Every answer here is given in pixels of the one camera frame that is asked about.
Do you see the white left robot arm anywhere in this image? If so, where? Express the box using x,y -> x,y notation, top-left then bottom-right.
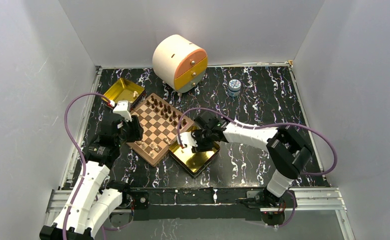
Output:
39,114 -> 143,240

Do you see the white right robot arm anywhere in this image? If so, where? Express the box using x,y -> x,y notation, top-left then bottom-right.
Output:
180,112 -> 313,208

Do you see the wooden chess board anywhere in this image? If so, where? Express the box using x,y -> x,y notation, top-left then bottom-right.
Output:
127,93 -> 194,167

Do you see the dark chess pieces row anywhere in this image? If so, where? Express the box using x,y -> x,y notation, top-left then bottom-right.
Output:
137,93 -> 181,132

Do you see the gold tin with white pieces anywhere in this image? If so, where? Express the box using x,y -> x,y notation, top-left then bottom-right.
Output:
104,78 -> 146,109

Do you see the empty gold tin lid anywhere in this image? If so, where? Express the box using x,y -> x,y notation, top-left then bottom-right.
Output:
169,140 -> 220,177

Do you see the small blue white jar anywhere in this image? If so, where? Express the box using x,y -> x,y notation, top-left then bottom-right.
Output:
227,79 -> 242,97

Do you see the round pastel drawer cabinet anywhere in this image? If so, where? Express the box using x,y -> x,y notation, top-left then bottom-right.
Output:
152,34 -> 208,94

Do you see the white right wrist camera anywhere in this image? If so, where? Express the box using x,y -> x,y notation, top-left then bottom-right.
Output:
177,131 -> 198,148

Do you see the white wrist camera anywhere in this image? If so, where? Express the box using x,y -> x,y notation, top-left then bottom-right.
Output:
111,100 -> 132,122
177,131 -> 198,148

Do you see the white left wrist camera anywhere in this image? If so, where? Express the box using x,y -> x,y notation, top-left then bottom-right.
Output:
111,100 -> 132,122

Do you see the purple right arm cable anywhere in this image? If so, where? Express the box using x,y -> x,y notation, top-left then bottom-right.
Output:
177,107 -> 338,229

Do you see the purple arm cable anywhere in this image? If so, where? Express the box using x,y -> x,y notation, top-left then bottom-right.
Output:
62,92 -> 136,240
177,107 -> 338,229

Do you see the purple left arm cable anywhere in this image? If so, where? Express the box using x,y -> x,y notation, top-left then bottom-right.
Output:
62,92 -> 136,240

